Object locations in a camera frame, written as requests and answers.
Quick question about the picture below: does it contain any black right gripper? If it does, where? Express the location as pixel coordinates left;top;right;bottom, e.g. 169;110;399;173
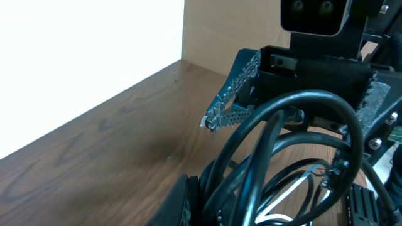
207;31;402;164

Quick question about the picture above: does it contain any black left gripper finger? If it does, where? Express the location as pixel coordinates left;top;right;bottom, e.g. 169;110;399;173
146;174;189;226

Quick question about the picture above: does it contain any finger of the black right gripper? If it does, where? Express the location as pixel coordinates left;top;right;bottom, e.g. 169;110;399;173
205;105;254;131

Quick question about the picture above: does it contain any black USB cable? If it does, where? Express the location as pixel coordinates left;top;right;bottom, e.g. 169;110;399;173
197;89;399;226

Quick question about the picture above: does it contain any white USB cable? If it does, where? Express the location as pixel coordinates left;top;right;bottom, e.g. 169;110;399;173
254;164;330;225

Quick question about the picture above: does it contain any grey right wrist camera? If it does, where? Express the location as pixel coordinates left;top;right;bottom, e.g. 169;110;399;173
280;0;351;36

